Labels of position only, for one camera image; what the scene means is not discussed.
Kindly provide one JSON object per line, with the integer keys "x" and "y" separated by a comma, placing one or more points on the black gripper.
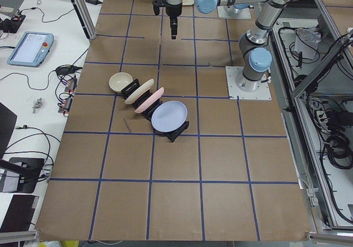
{"x": 173, "y": 10}

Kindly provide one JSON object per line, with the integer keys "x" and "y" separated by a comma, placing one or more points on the blue plate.
{"x": 169, "y": 116}

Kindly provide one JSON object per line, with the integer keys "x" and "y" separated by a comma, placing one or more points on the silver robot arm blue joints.
{"x": 257, "y": 58}

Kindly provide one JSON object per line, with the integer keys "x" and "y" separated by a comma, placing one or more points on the cream plate in rack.
{"x": 139, "y": 91}

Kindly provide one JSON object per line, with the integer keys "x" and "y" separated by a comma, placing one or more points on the pink plate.
{"x": 149, "y": 101}

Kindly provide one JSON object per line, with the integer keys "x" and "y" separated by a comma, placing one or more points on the cream bowl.
{"x": 119, "y": 81}

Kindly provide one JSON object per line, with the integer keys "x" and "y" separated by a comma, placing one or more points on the black power adapter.
{"x": 94, "y": 2}

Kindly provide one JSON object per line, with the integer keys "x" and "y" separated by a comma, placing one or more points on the black dish rack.
{"x": 128, "y": 90}

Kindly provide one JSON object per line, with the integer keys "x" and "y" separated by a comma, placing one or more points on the blue teach pendant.
{"x": 31, "y": 49}

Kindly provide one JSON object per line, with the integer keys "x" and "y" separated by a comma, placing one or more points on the black monitor stand base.
{"x": 20, "y": 174}

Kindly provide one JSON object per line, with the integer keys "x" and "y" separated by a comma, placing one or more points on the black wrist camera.
{"x": 157, "y": 5}

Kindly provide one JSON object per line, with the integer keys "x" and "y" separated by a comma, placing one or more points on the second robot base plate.
{"x": 234, "y": 12}

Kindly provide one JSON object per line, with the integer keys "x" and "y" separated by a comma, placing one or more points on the aluminium frame post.
{"x": 85, "y": 19}

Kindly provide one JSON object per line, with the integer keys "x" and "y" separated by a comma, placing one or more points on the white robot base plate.
{"x": 240, "y": 88}

